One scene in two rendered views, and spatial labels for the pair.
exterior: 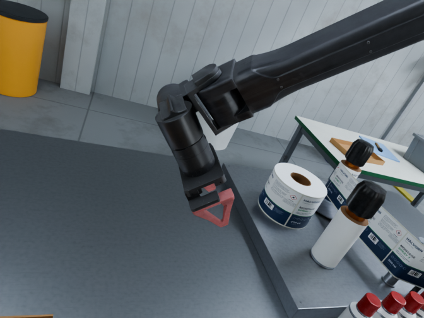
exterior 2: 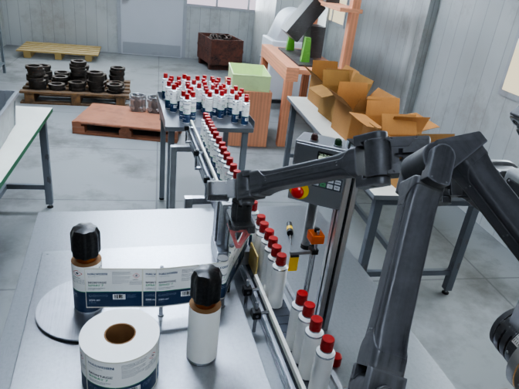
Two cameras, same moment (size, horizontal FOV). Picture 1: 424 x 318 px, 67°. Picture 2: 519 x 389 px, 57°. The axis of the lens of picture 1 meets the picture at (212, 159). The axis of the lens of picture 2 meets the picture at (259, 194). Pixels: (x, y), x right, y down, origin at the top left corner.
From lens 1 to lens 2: 0.91 m
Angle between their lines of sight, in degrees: 71
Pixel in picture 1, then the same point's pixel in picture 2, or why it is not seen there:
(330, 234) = (208, 336)
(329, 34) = (408, 291)
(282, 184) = (136, 360)
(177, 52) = not seen: outside the picture
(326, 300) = (258, 371)
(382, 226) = (187, 279)
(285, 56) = (403, 327)
